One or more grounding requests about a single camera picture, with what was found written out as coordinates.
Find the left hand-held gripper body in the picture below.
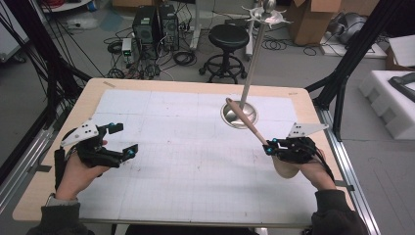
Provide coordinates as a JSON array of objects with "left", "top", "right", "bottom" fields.
[{"left": 60, "top": 118, "right": 129, "bottom": 169}]

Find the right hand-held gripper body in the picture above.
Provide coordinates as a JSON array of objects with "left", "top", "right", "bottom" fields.
[{"left": 275, "top": 121, "right": 330, "bottom": 165}]

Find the beige ladle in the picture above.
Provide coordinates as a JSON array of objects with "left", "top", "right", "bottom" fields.
[{"left": 225, "top": 97, "right": 301, "bottom": 180}]

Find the metal stand with round base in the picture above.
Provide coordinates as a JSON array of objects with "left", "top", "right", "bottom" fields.
[{"left": 220, "top": 0, "right": 294, "bottom": 129}]

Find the person's left hand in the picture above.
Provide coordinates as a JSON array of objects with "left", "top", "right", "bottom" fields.
[{"left": 55, "top": 140, "right": 111, "bottom": 201}]

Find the person's right hand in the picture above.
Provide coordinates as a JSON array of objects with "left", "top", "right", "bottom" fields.
[{"left": 298, "top": 148, "right": 337, "bottom": 191}]

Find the white grid mat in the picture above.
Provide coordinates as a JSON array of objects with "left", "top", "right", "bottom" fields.
[{"left": 76, "top": 89, "right": 319, "bottom": 224}]

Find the small white power box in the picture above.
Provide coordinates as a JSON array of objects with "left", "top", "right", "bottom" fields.
[{"left": 121, "top": 37, "right": 133, "bottom": 57}]

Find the white foam block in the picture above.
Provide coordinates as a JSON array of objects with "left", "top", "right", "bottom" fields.
[{"left": 358, "top": 70, "right": 415, "bottom": 141}]

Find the black computer tower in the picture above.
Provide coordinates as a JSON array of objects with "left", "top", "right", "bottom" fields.
[
  {"left": 131, "top": 6, "right": 157, "bottom": 45},
  {"left": 158, "top": 4, "right": 180, "bottom": 52}
]

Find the black round stool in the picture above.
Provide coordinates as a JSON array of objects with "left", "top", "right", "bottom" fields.
[{"left": 199, "top": 23, "right": 251, "bottom": 84}]

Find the large open cardboard box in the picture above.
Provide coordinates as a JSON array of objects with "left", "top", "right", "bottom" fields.
[{"left": 285, "top": 0, "right": 344, "bottom": 46}]

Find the black curved part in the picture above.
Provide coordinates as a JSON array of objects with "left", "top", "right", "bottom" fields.
[{"left": 388, "top": 71, "right": 415, "bottom": 103}]

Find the white flat board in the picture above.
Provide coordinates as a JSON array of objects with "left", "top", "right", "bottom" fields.
[{"left": 319, "top": 32, "right": 388, "bottom": 60}]

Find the grey rounded device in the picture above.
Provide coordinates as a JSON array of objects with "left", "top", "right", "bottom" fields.
[{"left": 337, "top": 12, "right": 368, "bottom": 45}]

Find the pale grey cabinet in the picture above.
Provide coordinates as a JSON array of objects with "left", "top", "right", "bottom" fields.
[{"left": 0, "top": 6, "right": 29, "bottom": 63}]

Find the aluminium rail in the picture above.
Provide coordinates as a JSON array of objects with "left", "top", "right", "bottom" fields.
[
  {"left": 0, "top": 126, "right": 55, "bottom": 213},
  {"left": 314, "top": 107, "right": 381, "bottom": 235}
]

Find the black metal frame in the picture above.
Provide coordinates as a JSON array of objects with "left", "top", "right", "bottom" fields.
[
  {"left": 304, "top": 0, "right": 405, "bottom": 141},
  {"left": 0, "top": 0, "right": 92, "bottom": 184}
]

